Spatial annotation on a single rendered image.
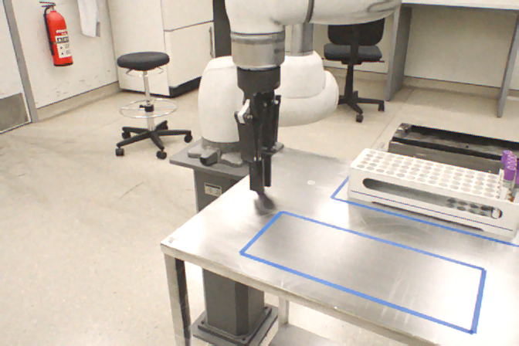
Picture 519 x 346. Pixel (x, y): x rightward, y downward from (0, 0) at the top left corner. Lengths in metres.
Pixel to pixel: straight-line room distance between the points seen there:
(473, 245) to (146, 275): 1.49
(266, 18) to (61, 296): 1.56
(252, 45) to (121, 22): 3.74
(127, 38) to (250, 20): 3.73
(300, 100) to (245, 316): 0.77
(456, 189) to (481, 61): 3.95
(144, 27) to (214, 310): 3.09
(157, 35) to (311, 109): 3.03
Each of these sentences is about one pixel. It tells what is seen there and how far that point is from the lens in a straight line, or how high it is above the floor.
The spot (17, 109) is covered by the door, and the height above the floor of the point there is 0.14.
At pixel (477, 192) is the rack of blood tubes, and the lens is 0.83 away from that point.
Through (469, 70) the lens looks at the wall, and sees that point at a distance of 4.76.
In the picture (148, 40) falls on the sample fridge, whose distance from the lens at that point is 4.25.
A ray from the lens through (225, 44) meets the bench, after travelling 5.21.
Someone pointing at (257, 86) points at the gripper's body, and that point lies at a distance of 0.75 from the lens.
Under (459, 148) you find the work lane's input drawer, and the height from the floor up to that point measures 0.82.
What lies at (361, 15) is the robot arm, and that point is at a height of 1.15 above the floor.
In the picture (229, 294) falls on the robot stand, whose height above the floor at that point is 0.22.
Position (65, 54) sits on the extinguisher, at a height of 0.50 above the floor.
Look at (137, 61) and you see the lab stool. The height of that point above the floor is 0.63.
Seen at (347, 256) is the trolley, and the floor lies 0.82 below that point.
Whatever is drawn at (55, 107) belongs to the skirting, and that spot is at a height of 0.05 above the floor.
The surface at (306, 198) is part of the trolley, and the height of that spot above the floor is 0.82.
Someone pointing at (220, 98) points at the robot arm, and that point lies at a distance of 1.21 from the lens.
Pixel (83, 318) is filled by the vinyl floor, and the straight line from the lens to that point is 1.89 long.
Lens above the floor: 1.24
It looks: 27 degrees down
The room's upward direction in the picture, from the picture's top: straight up
